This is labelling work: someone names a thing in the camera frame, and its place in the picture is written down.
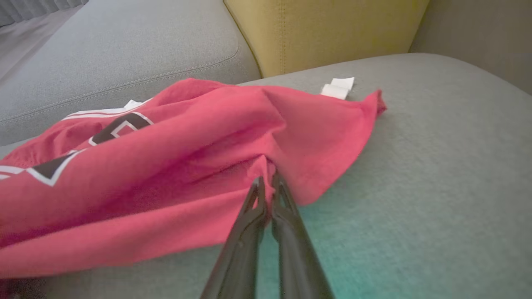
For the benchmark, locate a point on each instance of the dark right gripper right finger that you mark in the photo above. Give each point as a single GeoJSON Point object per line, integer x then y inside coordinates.
{"type": "Point", "coordinates": [295, 249]}

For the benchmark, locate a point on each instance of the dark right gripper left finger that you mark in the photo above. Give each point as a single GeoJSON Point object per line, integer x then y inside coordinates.
{"type": "Point", "coordinates": [241, 249]}

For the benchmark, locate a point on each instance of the red and white jersey shirt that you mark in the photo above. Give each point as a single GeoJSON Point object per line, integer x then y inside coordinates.
{"type": "Point", "coordinates": [199, 133]}

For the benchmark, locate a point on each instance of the yellow sofa cushion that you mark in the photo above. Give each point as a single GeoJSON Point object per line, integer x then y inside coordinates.
{"type": "Point", "coordinates": [324, 29]}

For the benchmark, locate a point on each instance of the grey sofa seat cushion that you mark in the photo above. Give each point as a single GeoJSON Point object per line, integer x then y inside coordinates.
{"type": "Point", "coordinates": [124, 50]}

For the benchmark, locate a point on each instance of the grey sofa backrest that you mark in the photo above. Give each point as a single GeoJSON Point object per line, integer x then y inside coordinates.
{"type": "Point", "coordinates": [482, 37]}

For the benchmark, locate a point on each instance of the grey curtain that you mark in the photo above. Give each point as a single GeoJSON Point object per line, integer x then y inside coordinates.
{"type": "Point", "coordinates": [33, 9]}

